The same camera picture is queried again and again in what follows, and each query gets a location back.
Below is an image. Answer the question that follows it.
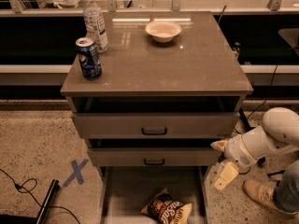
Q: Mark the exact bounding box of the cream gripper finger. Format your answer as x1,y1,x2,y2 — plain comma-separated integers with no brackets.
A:
213,161,239,191
211,140,228,152

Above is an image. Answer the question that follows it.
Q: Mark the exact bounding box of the brown chip bag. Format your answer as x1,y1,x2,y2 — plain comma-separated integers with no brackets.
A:
141,189,192,224

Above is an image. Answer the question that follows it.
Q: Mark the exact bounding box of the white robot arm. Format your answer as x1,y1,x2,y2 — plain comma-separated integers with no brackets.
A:
211,107,299,190

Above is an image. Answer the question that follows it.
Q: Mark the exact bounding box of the grey drawer cabinet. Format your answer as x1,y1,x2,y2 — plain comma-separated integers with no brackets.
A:
60,10,254,224

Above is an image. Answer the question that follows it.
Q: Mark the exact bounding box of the bottom grey open drawer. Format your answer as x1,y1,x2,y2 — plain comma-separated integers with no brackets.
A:
98,166,210,224

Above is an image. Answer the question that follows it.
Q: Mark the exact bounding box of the middle grey drawer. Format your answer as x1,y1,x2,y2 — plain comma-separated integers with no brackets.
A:
88,148,220,166

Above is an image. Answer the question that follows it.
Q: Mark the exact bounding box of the top grey drawer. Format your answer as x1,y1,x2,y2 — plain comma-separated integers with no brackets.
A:
72,112,239,139

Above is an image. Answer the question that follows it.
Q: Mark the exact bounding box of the black table leg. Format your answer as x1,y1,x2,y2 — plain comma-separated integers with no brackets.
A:
239,108,253,132

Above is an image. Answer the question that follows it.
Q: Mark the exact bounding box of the tan shoe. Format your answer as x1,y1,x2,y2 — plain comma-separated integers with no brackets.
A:
242,179,299,217

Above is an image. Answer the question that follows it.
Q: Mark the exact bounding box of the white bowl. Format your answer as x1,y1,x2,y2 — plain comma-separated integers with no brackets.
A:
146,21,181,43

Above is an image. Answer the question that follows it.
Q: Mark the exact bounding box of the blue tape cross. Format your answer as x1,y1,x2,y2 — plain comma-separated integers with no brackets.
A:
63,159,89,188

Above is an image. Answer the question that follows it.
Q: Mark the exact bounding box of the blue soda can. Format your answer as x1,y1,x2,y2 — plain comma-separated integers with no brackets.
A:
75,37,102,78

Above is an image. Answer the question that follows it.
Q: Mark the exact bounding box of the clear plastic water bottle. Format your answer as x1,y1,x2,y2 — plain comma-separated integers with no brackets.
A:
83,0,108,53

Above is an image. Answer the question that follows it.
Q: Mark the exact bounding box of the black bar on floor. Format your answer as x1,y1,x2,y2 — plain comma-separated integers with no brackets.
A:
36,179,59,224

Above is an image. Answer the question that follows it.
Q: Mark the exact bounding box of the black floor cable left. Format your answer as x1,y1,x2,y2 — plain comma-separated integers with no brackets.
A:
0,168,82,224

